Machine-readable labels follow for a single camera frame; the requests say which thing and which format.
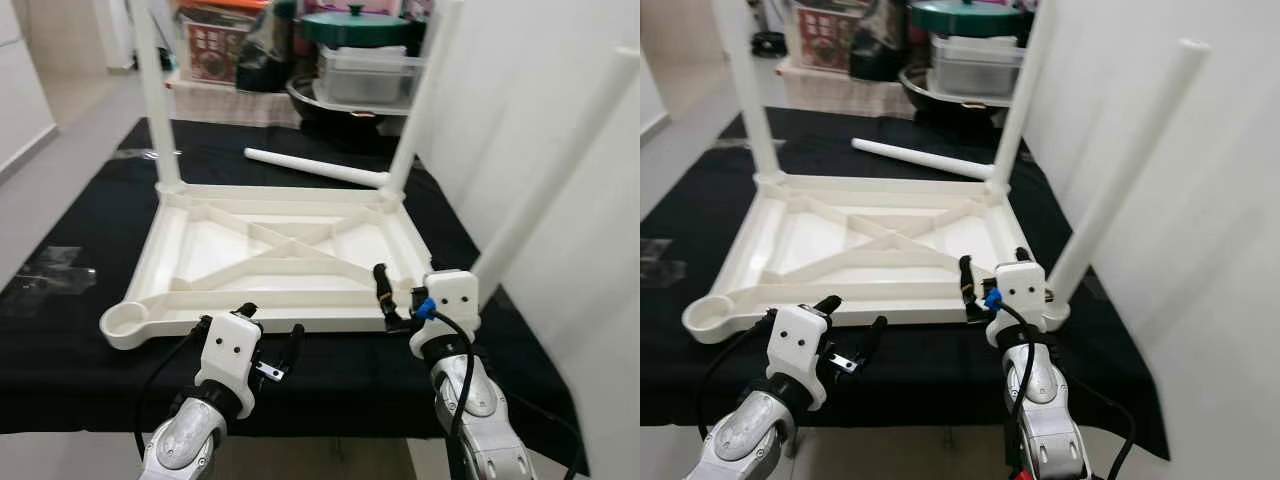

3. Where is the green round lid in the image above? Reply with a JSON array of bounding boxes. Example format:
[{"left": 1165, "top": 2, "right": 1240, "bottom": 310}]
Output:
[
  {"left": 908, "top": 0, "right": 1029, "bottom": 39},
  {"left": 298, "top": 5, "right": 416, "bottom": 49}
]

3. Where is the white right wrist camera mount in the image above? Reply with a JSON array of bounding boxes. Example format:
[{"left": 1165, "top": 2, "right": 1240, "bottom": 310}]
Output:
[
  {"left": 985, "top": 260, "right": 1049, "bottom": 346},
  {"left": 408, "top": 270, "right": 481, "bottom": 361}
]

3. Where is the white plastic table top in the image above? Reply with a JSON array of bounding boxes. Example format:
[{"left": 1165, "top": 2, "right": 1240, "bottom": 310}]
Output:
[
  {"left": 682, "top": 172, "right": 1071, "bottom": 346},
  {"left": 100, "top": 180, "right": 479, "bottom": 351}
]

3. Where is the black bag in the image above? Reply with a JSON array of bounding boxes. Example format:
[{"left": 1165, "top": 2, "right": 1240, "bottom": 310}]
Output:
[
  {"left": 235, "top": 0, "right": 301, "bottom": 94},
  {"left": 848, "top": 0, "right": 916, "bottom": 83}
]

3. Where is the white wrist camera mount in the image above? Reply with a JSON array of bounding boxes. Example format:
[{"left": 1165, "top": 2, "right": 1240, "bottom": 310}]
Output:
[
  {"left": 195, "top": 312, "right": 266, "bottom": 419},
  {"left": 985, "top": 260, "right": 1049, "bottom": 346},
  {"left": 408, "top": 270, "right": 481, "bottom": 361},
  {"left": 765, "top": 305, "right": 836, "bottom": 411}
]

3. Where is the black round bowl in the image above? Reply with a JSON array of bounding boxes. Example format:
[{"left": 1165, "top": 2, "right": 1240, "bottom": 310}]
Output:
[
  {"left": 287, "top": 75, "right": 421, "bottom": 131},
  {"left": 898, "top": 65, "right": 1016, "bottom": 126}
]

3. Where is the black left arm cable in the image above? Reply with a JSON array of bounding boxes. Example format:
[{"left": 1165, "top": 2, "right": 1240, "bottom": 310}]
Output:
[
  {"left": 133, "top": 320, "right": 211, "bottom": 461},
  {"left": 695, "top": 315, "right": 779, "bottom": 441}
]

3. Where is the black tablecloth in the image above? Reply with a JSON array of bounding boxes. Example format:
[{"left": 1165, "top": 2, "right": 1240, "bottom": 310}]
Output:
[
  {"left": 640, "top": 108, "right": 1171, "bottom": 463},
  {"left": 0, "top": 118, "right": 586, "bottom": 471}
]

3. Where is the red picture box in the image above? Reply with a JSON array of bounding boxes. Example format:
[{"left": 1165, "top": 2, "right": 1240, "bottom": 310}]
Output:
[
  {"left": 180, "top": 5, "right": 256, "bottom": 86},
  {"left": 790, "top": 0, "right": 866, "bottom": 73}
]

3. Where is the clear plastic storage box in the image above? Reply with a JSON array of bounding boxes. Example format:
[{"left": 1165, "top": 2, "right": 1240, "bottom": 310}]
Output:
[
  {"left": 318, "top": 45, "right": 426, "bottom": 106},
  {"left": 928, "top": 35, "right": 1026, "bottom": 98}
]

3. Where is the beige woven bench cover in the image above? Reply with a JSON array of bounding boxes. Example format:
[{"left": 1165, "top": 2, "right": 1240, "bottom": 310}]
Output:
[
  {"left": 165, "top": 75, "right": 301, "bottom": 128},
  {"left": 780, "top": 65, "right": 911, "bottom": 119}
]

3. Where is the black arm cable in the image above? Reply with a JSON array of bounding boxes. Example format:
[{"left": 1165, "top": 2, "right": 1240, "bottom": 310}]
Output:
[
  {"left": 695, "top": 315, "right": 779, "bottom": 441},
  {"left": 420, "top": 300, "right": 476, "bottom": 441},
  {"left": 133, "top": 320, "right": 211, "bottom": 461},
  {"left": 985, "top": 290, "right": 1041, "bottom": 441}
]

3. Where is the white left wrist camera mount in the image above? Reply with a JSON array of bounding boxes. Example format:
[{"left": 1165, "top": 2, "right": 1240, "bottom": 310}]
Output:
[
  {"left": 765, "top": 305, "right": 836, "bottom": 411},
  {"left": 195, "top": 312, "right": 266, "bottom": 419}
]

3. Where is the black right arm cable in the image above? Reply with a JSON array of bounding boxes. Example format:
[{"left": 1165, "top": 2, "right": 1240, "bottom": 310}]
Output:
[
  {"left": 985, "top": 290, "right": 1041, "bottom": 441},
  {"left": 420, "top": 300, "right": 476, "bottom": 441}
]

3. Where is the clear tape cross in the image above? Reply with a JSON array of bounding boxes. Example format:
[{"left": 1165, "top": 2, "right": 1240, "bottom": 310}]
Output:
[
  {"left": 5, "top": 245, "right": 98, "bottom": 301},
  {"left": 640, "top": 238, "right": 686, "bottom": 289}
]

